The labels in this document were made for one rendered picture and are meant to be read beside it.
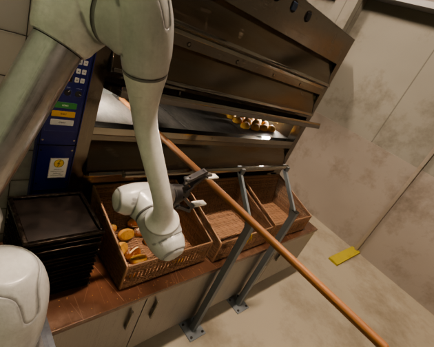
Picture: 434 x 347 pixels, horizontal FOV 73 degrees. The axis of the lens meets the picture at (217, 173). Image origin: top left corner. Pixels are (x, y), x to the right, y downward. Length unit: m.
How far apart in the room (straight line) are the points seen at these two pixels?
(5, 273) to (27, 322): 0.11
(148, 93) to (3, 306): 0.48
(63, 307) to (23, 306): 0.80
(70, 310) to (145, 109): 0.98
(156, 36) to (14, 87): 0.29
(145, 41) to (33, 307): 0.54
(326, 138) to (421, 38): 1.54
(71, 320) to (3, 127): 0.92
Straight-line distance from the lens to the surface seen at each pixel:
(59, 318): 1.44
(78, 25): 0.69
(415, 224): 4.21
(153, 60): 0.64
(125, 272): 1.46
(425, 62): 4.31
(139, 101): 0.71
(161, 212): 0.83
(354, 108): 4.43
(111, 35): 0.66
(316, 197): 4.58
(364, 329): 1.08
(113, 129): 1.52
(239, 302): 2.54
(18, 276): 0.66
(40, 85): 0.70
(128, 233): 1.74
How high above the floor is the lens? 1.77
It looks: 24 degrees down
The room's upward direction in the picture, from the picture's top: 25 degrees clockwise
